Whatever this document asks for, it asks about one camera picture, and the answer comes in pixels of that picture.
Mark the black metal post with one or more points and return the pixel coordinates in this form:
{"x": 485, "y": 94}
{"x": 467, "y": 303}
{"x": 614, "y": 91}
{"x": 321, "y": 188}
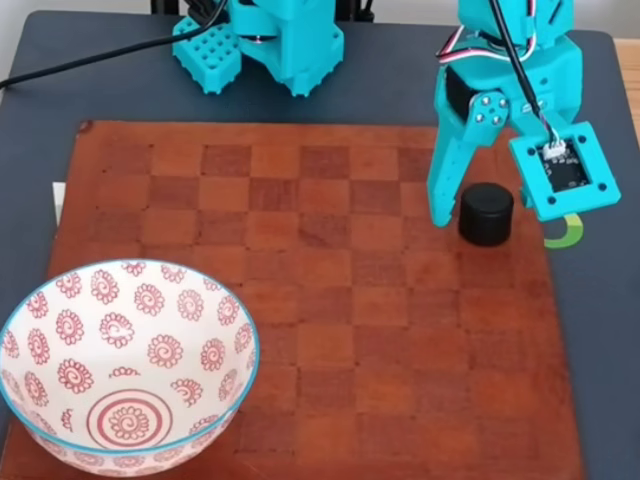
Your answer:
{"x": 162, "y": 6}
{"x": 366, "y": 9}

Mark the teal framed camera box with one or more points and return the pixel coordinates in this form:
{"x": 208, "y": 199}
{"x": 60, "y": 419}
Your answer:
{"x": 595, "y": 195}

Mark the black cylinder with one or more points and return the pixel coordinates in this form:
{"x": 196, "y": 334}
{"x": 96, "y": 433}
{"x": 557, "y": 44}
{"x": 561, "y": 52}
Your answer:
{"x": 486, "y": 215}

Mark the brown checkered chessboard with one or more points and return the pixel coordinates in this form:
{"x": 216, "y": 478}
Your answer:
{"x": 325, "y": 300}

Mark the dark navy desk mat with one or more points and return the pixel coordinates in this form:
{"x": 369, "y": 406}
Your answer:
{"x": 390, "y": 75}

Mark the white bowl red flower pattern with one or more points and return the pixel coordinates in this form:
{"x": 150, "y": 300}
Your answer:
{"x": 125, "y": 360}

